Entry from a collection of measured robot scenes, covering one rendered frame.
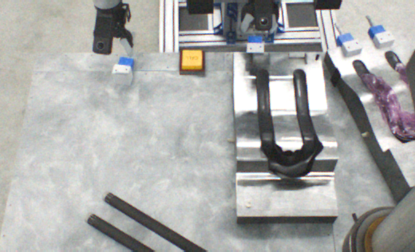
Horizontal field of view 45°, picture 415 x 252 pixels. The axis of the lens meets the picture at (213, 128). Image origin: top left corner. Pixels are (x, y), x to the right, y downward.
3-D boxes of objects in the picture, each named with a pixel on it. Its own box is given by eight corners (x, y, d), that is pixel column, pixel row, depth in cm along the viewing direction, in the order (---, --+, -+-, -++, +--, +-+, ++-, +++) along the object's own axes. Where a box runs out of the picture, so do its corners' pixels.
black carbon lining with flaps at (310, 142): (253, 72, 150) (255, 53, 142) (307, 72, 150) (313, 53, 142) (258, 182, 133) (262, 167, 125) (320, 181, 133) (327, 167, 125)
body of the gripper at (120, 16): (132, 18, 142) (126, -13, 132) (124, 42, 138) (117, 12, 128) (106, 14, 143) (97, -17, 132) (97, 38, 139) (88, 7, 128)
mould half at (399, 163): (323, 60, 161) (330, 38, 151) (397, 41, 164) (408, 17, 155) (396, 202, 138) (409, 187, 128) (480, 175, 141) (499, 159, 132)
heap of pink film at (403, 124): (353, 76, 151) (359, 60, 144) (406, 61, 153) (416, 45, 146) (393, 151, 139) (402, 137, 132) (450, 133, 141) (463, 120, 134)
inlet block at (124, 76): (125, 49, 163) (123, 39, 158) (140, 52, 162) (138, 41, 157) (114, 83, 156) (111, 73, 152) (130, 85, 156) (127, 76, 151)
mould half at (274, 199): (231, 69, 159) (233, 42, 147) (314, 69, 159) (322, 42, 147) (236, 223, 135) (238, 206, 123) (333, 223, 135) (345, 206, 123)
